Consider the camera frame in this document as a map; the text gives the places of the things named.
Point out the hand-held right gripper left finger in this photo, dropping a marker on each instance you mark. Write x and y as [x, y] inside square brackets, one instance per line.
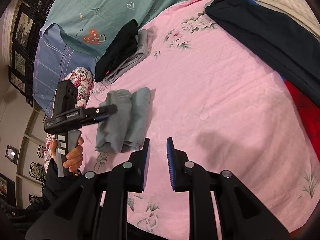
[147, 155]

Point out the red cloth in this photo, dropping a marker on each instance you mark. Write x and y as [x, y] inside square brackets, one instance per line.
[307, 112]

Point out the person's left forearm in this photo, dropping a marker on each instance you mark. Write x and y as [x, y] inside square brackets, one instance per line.
[53, 187]

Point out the teal heart-print pillow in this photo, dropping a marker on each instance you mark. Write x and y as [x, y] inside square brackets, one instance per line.
[112, 0]

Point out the white panelled cabinet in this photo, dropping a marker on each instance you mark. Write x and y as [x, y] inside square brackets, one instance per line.
[27, 130]

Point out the black folded pants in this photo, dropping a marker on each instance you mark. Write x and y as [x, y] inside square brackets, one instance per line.
[117, 52]

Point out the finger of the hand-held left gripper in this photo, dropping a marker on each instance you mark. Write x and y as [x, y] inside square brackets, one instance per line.
[101, 118]
[102, 110]

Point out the navy pants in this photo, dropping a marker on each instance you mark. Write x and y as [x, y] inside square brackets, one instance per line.
[262, 35]

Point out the round framed ornament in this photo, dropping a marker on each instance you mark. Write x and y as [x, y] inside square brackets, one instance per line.
[12, 153]

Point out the grey-blue pants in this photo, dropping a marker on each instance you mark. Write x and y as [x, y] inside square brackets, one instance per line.
[135, 120]

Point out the black framed picture panel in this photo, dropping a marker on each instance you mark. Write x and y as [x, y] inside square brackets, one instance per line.
[23, 30]

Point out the red floral quilt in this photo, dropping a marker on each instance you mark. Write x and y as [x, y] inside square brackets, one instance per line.
[82, 80]

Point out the pink floral bedsheet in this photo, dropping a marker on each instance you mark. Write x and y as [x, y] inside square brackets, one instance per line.
[212, 92]

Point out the grey folded pants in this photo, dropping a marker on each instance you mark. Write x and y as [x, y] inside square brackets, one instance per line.
[143, 42]

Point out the person's left hand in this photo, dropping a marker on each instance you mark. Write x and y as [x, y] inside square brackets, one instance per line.
[75, 157]

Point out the blue plaid pillow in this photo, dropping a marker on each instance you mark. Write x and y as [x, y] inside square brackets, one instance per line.
[55, 62]

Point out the black square ornament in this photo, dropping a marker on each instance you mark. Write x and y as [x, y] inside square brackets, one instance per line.
[37, 171]

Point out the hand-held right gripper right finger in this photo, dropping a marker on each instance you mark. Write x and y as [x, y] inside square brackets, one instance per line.
[170, 160]

